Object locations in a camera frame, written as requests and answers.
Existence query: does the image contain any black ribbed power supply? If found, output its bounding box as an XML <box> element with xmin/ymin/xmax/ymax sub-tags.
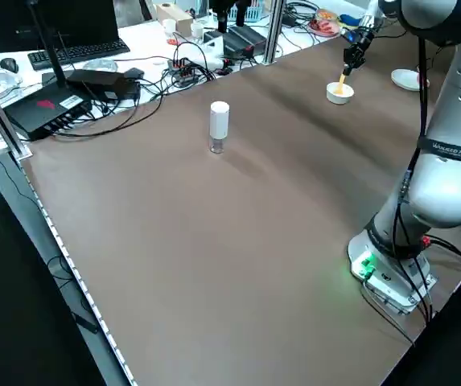
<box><xmin>222</xmin><ymin>26</ymin><xmax>267</xmax><ymax>57</ymax></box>

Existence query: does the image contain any black stand pole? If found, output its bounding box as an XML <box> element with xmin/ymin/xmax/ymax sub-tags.
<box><xmin>28</xmin><ymin>0</ymin><xmax>68</xmax><ymax>88</ymax></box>

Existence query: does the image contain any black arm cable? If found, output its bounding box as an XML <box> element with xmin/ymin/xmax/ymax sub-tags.
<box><xmin>389</xmin><ymin>34</ymin><xmax>461</xmax><ymax>322</ymax></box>

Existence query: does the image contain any clear plastic dish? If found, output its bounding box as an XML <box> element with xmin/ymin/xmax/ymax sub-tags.
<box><xmin>81</xmin><ymin>59</ymin><xmax>119</xmax><ymax>74</ymax></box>

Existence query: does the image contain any white plate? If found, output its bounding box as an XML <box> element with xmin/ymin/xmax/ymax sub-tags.
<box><xmin>390</xmin><ymin>68</ymin><xmax>430</xmax><ymax>92</ymax></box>

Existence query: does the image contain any orange oil brush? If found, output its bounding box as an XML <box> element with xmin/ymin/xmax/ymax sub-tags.
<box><xmin>336</xmin><ymin>66</ymin><xmax>352</xmax><ymax>92</ymax></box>

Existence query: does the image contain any black keyboard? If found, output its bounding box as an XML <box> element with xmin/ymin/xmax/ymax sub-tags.
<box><xmin>27</xmin><ymin>40</ymin><xmax>131</xmax><ymax>72</ymax></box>

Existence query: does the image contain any black monitor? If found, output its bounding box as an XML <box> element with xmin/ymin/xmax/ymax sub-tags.
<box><xmin>0</xmin><ymin>0</ymin><xmax>120</xmax><ymax>55</ymax></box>

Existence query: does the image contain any pink plate with food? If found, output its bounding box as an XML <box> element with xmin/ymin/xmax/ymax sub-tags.
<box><xmin>309</xmin><ymin>10</ymin><xmax>340</xmax><ymax>38</ymax></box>

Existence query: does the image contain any grey hub with plugs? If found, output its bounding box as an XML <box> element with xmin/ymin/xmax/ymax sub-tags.
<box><xmin>168</xmin><ymin>58</ymin><xmax>199</xmax><ymax>84</ymax></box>

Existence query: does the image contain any black looped cable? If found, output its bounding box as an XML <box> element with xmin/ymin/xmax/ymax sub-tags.
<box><xmin>55</xmin><ymin>90</ymin><xmax>165</xmax><ymax>140</ymax></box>

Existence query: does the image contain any black power adapter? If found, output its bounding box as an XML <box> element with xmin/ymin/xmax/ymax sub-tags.
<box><xmin>65</xmin><ymin>69</ymin><xmax>141</xmax><ymax>101</ymax></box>

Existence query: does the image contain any black computer box red logo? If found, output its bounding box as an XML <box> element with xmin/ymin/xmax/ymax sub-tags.
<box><xmin>3</xmin><ymin>86</ymin><xmax>93</xmax><ymax>142</ymax></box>

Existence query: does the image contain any cardboard box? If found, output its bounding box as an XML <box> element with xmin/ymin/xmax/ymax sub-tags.
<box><xmin>155</xmin><ymin>2</ymin><xmax>194</xmax><ymax>33</ymax></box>

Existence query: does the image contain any light blue plastic basket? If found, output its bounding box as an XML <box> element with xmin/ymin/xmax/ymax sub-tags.
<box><xmin>236</xmin><ymin>0</ymin><xmax>264</xmax><ymax>21</ymax></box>

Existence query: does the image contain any white oil pot clear base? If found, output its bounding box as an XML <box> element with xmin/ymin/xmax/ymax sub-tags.
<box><xmin>208</xmin><ymin>101</ymin><xmax>231</xmax><ymax>155</ymax></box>

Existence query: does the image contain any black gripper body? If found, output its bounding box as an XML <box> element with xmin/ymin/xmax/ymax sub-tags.
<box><xmin>349</xmin><ymin>27</ymin><xmax>376</xmax><ymax>53</ymax></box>

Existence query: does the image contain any white bowl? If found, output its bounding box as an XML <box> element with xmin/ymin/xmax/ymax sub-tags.
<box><xmin>326</xmin><ymin>81</ymin><xmax>356</xmax><ymax>106</ymax></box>

